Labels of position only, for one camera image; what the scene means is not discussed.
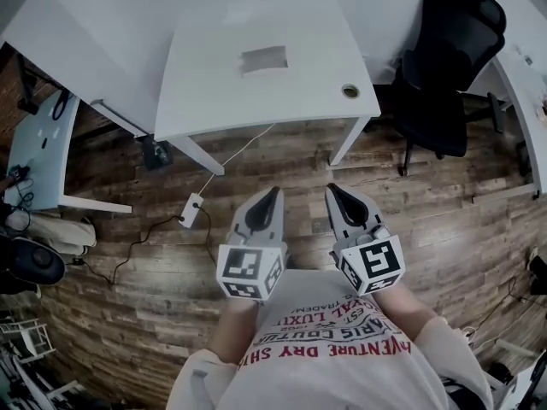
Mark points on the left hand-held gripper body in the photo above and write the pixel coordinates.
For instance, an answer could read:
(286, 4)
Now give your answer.
(239, 267)

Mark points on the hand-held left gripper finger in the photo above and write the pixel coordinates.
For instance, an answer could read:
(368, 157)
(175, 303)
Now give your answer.
(275, 220)
(248, 214)

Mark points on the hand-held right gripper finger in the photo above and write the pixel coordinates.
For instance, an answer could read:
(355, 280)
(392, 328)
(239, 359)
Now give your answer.
(336, 216)
(363, 212)

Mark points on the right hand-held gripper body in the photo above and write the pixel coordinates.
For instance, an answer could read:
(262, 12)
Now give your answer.
(376, 263)

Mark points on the person's left forearm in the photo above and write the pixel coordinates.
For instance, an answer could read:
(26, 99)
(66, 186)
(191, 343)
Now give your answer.
(233, 331)

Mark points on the person's right forearm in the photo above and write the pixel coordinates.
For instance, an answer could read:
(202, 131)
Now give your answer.
(404, 312)

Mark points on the white power strip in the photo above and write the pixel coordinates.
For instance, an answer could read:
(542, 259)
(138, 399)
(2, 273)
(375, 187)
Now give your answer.
(191, 210)

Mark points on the person's white printed shirt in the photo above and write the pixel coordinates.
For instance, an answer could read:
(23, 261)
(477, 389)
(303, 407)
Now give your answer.
(325, 357)

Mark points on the black floor socket box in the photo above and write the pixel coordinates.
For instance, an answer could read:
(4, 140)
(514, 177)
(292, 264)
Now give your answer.
(156, 152)

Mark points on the black office chair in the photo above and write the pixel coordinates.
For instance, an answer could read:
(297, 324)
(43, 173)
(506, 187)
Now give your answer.
(436, 101)

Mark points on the white table with square legs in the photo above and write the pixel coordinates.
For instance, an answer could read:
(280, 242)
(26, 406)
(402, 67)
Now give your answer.
(222, 83)

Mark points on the black stand base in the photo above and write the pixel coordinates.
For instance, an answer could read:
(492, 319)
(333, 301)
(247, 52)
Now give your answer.
(539, 271)

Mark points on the white curved desk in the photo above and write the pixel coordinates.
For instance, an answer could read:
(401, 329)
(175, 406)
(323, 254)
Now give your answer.
(523, 113)

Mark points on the small white side table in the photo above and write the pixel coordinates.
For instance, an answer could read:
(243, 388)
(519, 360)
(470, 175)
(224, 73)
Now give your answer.
(40, 160)

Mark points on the long white desk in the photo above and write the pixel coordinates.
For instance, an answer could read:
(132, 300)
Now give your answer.
(85, 36)

